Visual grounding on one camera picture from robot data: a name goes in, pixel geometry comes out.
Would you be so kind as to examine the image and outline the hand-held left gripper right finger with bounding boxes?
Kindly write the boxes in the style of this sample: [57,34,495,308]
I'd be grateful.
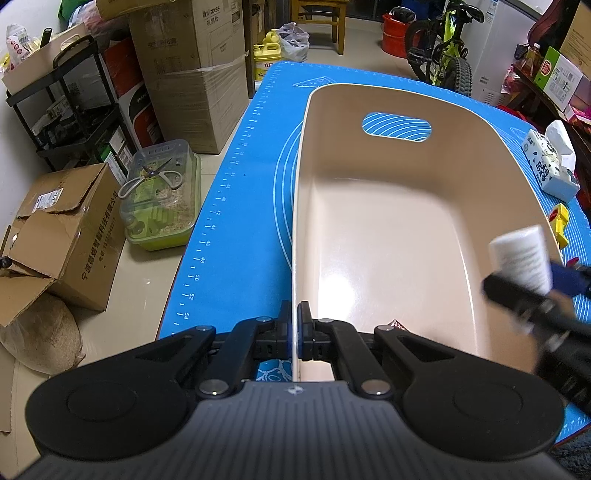
[297,301,457,400]

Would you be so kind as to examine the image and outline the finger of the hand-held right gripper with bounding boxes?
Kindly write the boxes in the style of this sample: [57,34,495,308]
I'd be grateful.
[549,259,591,298]
[482,272,580,335]

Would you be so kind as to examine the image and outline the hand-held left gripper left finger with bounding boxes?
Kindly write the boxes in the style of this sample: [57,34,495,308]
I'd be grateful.
[135,301,294,400]

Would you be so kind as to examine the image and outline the white tube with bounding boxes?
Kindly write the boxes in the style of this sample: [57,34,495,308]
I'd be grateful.
[488,224,555,296]

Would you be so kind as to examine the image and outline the beige plastic basket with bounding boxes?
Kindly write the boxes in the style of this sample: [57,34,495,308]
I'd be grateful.
[291,83,562,384]

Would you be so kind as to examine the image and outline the yellow tape dispenser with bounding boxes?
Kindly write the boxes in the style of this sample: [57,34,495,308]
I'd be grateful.
[549,203,571,250]

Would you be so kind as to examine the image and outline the blue silicone mat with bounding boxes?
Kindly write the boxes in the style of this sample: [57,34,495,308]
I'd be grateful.
[157,60,591,446]

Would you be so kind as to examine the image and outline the tissue pack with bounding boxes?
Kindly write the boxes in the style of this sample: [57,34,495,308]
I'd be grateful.
[520,119,581,204]

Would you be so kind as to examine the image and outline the green container with clear lid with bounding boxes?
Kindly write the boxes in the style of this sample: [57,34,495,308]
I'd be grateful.
[119,138,203,253]

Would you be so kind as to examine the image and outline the grey scissors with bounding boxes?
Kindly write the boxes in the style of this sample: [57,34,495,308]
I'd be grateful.
[117,159,184,199]

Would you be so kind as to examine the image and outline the green and white box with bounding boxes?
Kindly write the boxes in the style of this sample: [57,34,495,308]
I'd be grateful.
[534,45,584,110]

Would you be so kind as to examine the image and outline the wrapped cardboard box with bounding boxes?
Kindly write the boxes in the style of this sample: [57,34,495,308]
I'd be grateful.
[154,58,250,155]

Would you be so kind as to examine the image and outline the printed open cardboard box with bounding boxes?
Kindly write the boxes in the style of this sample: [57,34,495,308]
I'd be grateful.
[0,162,126,313]

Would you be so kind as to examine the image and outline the white appliance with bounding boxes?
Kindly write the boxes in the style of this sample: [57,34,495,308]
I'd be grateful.
[470,0,546,106]

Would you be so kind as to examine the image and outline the beige sack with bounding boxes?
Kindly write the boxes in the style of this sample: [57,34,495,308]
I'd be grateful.
[0,292,87,376]

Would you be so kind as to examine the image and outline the green children's bicycle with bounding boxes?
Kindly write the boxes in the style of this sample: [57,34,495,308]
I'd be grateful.
[405,0,486,97]

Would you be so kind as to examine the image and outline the red and white box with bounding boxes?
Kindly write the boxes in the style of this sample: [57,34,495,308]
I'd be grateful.
[102,36,163,149]

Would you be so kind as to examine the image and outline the yellow detergent jug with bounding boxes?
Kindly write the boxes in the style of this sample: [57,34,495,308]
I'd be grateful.
[252,28,284,82]

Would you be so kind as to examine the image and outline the white plastic bag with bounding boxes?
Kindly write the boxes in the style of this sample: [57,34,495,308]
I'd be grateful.
[276,21,310,64]

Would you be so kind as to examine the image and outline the red bucket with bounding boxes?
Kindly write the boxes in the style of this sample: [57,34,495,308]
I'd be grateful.
[381,6,422,59]

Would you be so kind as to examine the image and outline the black shelf cart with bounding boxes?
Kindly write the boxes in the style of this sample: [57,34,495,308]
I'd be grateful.
[6,34,136,172]

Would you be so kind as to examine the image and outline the wooden stool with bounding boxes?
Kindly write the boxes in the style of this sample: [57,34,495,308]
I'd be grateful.
[295,0,348,55]

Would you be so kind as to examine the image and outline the tall cardboard box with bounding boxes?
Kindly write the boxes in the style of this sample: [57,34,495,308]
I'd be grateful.
[128,0,246,77]

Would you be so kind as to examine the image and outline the open cardboard tray box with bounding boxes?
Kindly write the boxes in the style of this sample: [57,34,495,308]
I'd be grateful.
[2,23,95,94]

